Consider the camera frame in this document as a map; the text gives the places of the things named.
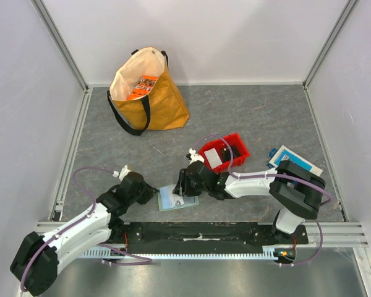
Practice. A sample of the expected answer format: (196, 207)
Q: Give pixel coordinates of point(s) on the red plastic bin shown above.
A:
(218, 144)

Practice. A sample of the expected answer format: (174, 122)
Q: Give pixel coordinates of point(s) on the grey slotted cable duct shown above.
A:
(99, 252)

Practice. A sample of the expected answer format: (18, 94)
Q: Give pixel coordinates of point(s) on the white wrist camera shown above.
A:
(193, 157)
(122, 173)

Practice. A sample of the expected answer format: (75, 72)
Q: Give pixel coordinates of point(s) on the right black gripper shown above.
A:
(183, 184)

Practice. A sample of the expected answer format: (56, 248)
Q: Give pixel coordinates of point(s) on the small black object in bin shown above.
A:
(229, 153)

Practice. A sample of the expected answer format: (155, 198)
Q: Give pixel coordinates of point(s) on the right aluminium frame post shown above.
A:
(334, 34)

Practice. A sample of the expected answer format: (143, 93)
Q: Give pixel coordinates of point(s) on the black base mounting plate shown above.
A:
(145, 232)

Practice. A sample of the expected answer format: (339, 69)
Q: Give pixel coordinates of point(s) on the orange printed box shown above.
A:
(143, 88)

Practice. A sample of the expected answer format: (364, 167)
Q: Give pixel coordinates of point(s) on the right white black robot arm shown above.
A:
(299, 191)

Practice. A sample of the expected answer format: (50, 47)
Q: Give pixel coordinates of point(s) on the white credit card stack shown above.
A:
(213, 158)

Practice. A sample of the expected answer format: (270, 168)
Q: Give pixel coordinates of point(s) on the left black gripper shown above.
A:
(149, 191)

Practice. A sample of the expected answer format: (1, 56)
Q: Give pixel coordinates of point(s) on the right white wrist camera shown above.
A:
(193, 157)

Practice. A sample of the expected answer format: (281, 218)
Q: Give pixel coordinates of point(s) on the white printed credit card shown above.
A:
(173, 199)

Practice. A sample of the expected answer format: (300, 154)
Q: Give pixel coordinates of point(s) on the aluminium frame post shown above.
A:
(52, 29)
(334, 34)

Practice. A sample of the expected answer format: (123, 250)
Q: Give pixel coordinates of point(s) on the left aluminium frame post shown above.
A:
(52, 29)

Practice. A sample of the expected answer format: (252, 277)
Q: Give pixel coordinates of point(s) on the mustard yellow tote bag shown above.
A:
(162, 109)

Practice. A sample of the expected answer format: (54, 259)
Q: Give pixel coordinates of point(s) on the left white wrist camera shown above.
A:
(122, 173)

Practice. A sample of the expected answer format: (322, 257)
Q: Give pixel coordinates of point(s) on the blue razor package box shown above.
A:
(284, 153)

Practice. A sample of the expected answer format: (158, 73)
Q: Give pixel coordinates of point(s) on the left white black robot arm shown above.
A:
(41, 258)

